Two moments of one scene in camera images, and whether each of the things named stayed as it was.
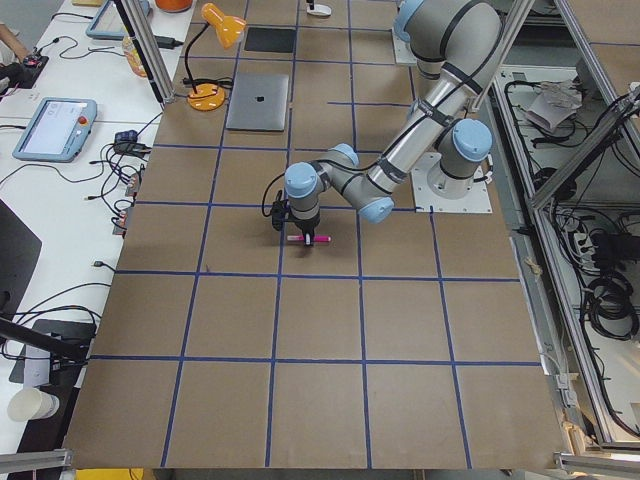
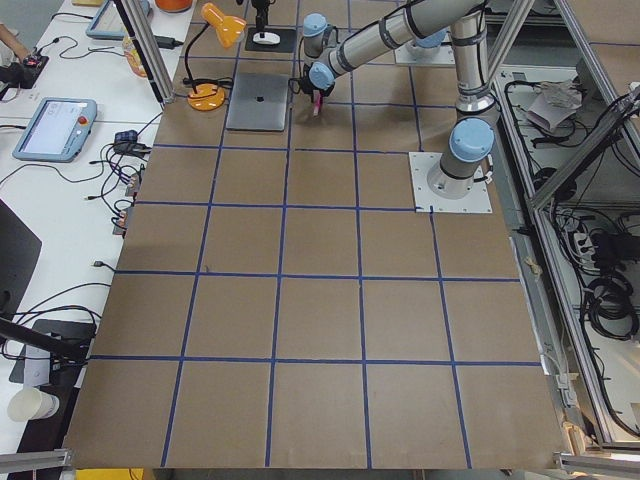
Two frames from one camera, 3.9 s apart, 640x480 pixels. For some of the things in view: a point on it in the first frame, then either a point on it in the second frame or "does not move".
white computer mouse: (320, 10) to (266, 38)
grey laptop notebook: (258, 102) does not move
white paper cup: (31, 404) does not move
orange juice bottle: (134, 57) does not move
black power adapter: (167, 42) does not move
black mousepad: (270, 39) does not move
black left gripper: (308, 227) to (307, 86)
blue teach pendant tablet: (57, 130) does not move
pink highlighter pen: (301, 238) to (316, 102)
